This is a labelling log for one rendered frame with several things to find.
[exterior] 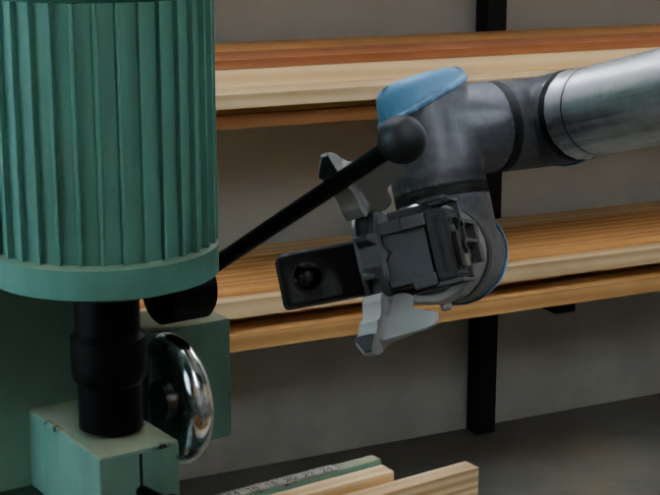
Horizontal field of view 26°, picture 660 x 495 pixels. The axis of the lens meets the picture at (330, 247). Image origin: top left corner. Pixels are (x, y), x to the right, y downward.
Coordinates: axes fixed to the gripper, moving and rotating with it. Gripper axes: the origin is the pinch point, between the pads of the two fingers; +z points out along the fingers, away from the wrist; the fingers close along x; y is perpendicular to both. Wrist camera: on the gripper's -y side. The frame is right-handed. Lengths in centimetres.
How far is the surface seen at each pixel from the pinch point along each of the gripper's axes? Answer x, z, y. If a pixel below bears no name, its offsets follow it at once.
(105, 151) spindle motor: -10.2, 10.2, -11.8
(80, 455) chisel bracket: 10.4, 0.8, -23.5
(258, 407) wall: 12, -257, -106
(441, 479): 20.2, -30.4, -3.6
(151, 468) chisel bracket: 12.6, -0.8, -18.5
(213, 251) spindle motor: -2.5, 0.2, -9.3
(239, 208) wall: -39, -241, -94
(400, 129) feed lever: -7.0, 5.6, 8.2
